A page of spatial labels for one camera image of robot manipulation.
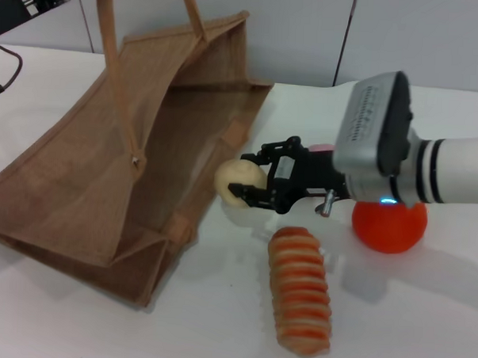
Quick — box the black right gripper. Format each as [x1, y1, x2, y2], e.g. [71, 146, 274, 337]
[226, 131, 355, 217]

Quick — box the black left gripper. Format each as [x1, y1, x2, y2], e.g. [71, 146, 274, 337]
[0, 0, 93, 46]

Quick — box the beige egg yolk pastry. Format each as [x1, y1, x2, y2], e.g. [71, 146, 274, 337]
[212, 158, 270, 209]

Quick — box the brown woven handbag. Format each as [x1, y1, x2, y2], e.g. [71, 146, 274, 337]
[0, 0, 277, 317]

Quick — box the orange striped bread roll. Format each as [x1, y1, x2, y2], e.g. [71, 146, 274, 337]
[262, 225, 337, 358]

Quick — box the orange toy pear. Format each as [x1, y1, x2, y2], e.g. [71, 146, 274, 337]
[350, 198, 428, 255]

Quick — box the right wrist cable silver plug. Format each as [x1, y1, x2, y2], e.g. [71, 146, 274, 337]
[314, 188, 342, 219]

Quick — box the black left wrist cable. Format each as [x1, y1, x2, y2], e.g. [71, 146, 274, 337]
[0, 40, 24, 102]

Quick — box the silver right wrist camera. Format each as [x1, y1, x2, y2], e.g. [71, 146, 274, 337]
[331, 67, 419, 181]

